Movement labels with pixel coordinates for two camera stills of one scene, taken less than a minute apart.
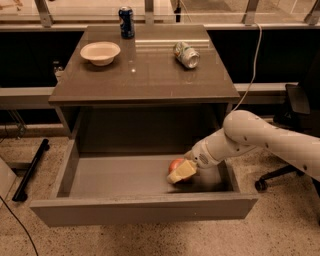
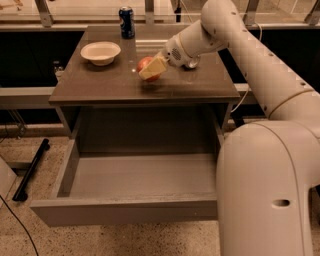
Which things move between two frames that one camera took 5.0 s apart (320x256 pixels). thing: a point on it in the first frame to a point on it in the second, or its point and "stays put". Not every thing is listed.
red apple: x=174 y=164 to x=142 y=63
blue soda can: x=127 y=25 stays put
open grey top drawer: x=131 y=187 stays put
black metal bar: x=21 y=193 stays put
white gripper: x=200 y=156 to x=172 y=50
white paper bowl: x=100 y=53 stays put
